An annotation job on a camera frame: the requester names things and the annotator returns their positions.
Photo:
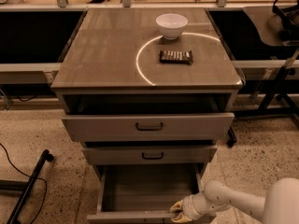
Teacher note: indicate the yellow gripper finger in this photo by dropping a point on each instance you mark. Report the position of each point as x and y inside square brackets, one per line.
[176, 207]
[181, 219]

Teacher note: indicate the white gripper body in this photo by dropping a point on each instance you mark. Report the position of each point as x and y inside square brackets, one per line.
[191, 204]

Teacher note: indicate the grey drawer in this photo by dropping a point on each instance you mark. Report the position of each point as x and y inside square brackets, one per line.
[143, 194]
[107, 128]
[149, 155]

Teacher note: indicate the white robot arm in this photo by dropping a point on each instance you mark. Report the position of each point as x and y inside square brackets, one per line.
[280, 206]

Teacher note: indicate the grey drawer cabinet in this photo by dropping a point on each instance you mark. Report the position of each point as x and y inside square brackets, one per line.
[113, 68]

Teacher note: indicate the black cabinet caster wheel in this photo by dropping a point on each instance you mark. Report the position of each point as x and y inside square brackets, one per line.
[232, 138]

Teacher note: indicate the black tripod stand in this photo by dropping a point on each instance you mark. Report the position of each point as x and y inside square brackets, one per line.
[263, 108]

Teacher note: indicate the dark snack bar packet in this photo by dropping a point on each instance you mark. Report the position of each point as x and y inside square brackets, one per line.
[175, 56]

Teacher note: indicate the black floor stand bar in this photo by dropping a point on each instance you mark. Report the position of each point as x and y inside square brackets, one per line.
[25, 187]

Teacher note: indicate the white ceramic bowl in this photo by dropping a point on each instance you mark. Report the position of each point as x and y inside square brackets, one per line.
[171, 25]

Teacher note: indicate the black headphones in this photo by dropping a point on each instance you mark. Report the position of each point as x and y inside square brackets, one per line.
[289, 18]

